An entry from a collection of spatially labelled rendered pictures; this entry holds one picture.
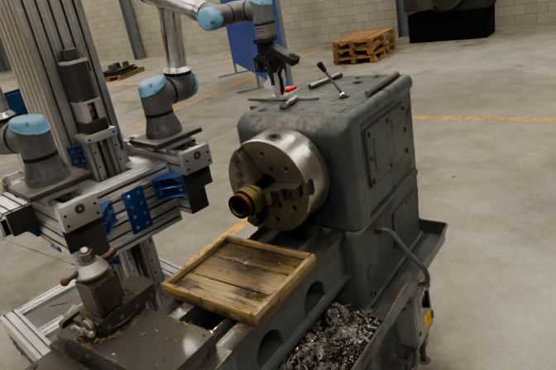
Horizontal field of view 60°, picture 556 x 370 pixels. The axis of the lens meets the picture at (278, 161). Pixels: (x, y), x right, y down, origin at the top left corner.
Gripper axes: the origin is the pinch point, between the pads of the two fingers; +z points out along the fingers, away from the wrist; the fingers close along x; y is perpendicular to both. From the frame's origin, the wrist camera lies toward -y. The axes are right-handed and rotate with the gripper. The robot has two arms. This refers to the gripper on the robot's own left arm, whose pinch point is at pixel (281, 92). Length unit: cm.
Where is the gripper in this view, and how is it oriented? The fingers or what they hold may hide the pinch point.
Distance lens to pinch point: 175.7
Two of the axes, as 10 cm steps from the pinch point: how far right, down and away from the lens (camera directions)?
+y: -8.1, -0.7, 5.9
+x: -5.7, 3.8, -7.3
